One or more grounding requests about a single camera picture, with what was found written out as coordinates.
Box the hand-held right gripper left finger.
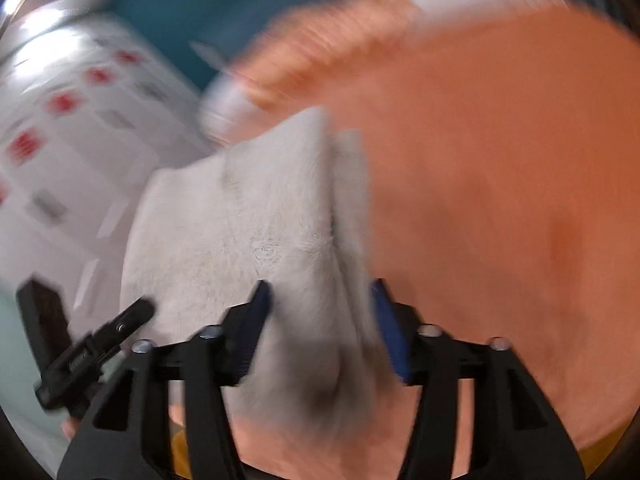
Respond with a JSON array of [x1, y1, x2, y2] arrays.
[[56, 280, 273, 480]]

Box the blue padded headboard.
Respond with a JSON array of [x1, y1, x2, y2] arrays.
[[107, 0, 351, 91]]

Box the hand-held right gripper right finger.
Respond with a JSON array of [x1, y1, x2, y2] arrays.
[[371, 278, 586, 480]]

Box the orange plush blanket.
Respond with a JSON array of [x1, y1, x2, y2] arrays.
[[170, 0, 636, 471]]

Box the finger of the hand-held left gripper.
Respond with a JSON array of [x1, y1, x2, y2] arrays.
[[95, 296, 156, 356]]

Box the white knitted sweater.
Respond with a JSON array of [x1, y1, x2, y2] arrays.
[[120, 106, 388, 411]]

